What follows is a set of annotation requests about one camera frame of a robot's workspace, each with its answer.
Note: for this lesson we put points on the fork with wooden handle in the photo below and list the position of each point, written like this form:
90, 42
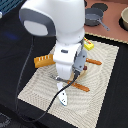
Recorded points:
74, 84

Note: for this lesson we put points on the orange toy bread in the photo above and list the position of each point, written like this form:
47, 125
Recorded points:
43, 61

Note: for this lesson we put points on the yellow toy butter box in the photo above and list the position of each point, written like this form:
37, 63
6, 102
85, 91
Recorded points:
88, 44

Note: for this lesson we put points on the beige woven placemat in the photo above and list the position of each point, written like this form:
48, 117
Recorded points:
83, 108

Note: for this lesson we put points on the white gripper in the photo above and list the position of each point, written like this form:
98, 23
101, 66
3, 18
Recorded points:
69, 58

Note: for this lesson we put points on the knife with wooden handle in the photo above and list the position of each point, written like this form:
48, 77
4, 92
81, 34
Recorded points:
93, 61

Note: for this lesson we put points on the grey saucepan with handle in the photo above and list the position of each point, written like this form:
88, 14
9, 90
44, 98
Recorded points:
94, 16

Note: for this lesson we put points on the beige bowl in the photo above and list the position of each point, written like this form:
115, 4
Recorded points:
124, 16

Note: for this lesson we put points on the round wooden plate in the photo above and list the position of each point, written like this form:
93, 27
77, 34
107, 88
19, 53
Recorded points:
82, 74

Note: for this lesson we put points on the brown toy stove board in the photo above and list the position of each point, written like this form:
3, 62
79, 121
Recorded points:
111, 20

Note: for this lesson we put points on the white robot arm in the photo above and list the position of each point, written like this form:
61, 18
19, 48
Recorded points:
63, 19

